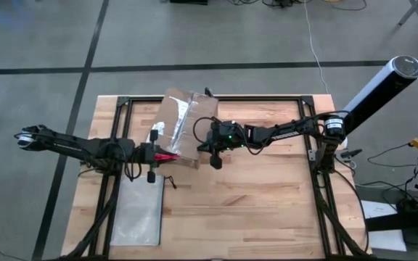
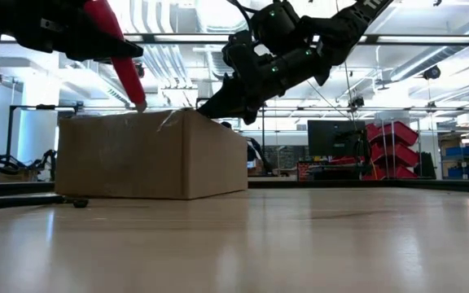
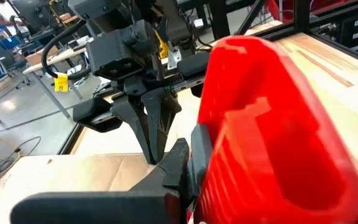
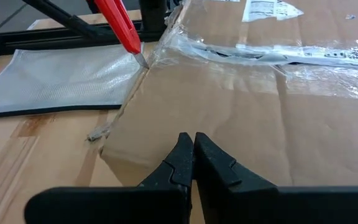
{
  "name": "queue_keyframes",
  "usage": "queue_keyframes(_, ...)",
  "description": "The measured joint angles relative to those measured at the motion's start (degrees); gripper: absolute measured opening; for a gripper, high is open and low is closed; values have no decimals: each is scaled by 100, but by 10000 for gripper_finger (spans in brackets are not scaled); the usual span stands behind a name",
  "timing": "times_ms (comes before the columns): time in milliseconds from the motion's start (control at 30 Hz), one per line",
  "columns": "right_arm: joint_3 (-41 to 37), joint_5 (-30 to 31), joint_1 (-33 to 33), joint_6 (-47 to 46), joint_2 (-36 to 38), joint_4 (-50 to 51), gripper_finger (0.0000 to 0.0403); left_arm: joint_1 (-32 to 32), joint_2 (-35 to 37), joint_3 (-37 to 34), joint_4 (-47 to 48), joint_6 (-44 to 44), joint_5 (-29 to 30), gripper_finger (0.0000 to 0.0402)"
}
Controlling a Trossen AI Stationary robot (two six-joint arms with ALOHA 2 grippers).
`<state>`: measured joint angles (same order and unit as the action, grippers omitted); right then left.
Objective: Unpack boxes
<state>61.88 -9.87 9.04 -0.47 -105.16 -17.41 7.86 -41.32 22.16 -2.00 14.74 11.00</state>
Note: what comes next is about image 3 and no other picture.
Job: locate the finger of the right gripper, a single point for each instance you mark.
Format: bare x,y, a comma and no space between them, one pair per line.
163,118
134,118

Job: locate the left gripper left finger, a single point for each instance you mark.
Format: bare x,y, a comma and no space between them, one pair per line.
104,208

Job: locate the red box cutter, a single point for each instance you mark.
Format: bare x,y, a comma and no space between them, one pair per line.
275,140

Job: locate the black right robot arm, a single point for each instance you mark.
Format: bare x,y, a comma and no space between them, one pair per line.
129,12

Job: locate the wooden background desk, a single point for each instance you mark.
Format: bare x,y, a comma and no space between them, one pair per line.
51,57

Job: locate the yellow plastic piece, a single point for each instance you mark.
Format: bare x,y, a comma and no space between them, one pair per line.
163,46

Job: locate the red storage bin rack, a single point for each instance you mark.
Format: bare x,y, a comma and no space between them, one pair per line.
275,7

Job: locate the black labelled drawer cabinet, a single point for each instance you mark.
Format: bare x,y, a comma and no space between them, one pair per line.
353,34

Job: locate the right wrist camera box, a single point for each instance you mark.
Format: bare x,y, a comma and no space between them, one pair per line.
120,53

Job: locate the black aluminium table frame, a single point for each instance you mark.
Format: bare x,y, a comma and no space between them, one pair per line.
221,15

